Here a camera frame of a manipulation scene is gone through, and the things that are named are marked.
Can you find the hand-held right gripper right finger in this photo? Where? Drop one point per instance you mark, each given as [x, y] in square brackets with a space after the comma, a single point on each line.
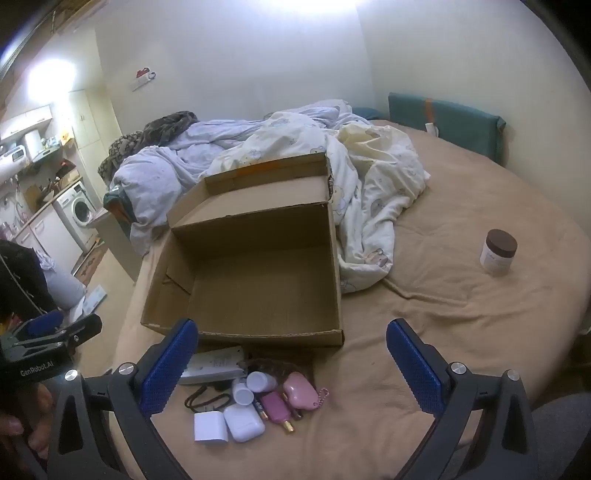
[415, 369]

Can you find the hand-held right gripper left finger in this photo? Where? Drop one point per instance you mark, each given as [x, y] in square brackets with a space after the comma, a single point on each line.
[168, 369]

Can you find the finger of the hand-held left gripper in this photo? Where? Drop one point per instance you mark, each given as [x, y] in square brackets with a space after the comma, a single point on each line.
[46, 323]
[83, 330]

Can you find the white charger cube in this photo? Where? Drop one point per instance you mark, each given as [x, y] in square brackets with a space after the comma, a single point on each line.
[210, 427]

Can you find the white bottle with red label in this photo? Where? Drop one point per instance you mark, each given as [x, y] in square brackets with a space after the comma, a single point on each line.
[242, 393]

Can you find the small white pill bottle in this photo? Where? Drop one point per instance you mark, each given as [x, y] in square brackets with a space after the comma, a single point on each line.
[261, 381]

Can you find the white earbuds case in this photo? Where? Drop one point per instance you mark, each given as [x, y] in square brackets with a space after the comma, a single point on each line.
[244, 423]

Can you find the purple perfume bottle gold cap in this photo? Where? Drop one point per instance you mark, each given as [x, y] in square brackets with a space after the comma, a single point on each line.
[276, 408]

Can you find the cardboard box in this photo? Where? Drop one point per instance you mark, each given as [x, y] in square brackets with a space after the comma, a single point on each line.
[258, 281]

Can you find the white jar with brown lid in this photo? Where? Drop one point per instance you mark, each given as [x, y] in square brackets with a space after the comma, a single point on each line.
[497, 254]

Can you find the person's left hand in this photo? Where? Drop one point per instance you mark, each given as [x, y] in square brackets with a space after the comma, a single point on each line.
[18, 415]

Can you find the pale booklet on floor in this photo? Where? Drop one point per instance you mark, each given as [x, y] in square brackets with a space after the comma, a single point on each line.
[90, 300]

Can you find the grey rolled cushion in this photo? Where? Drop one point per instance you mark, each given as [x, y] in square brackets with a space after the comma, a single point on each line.
[64, 288]

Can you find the grey metal plate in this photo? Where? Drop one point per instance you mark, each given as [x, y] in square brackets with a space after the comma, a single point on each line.
[210, 364]

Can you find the black jacket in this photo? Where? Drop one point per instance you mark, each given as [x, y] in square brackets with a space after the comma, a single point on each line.
[21, 277]

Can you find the white kitchen counter cabinet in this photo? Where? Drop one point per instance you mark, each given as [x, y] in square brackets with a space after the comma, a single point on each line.
[51, 240]

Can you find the grey bedside table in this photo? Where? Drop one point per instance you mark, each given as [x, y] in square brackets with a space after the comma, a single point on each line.
[117, 244]

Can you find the white washing machine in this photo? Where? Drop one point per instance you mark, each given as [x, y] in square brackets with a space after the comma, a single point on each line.
[76, 212]

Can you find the teal and orange cloth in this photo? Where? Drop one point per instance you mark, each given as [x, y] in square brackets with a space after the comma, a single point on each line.
[117, 203]

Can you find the person's right leg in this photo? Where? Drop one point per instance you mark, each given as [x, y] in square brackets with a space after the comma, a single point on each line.
[561, 438]

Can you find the white kitchen appliance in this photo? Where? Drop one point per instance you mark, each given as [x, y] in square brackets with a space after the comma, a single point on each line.
[14, 153]

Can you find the tall white cabinet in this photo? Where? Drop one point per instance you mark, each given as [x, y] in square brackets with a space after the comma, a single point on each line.
[94, 120]

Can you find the dark patterned blanket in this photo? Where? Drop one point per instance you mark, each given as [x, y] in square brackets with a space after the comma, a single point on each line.
[157, 129]

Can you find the green headboard cushion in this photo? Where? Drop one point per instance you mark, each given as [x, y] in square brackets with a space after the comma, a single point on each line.
[457, 124]

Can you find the pale bear print duvet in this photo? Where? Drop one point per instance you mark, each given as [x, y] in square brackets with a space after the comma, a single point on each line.
[295, 147]

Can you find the green pillow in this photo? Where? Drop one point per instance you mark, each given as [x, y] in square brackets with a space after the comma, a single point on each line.
[369, 113]

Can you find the red and white wall fixture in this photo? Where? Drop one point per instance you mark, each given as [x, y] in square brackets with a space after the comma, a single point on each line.
[142, 79]

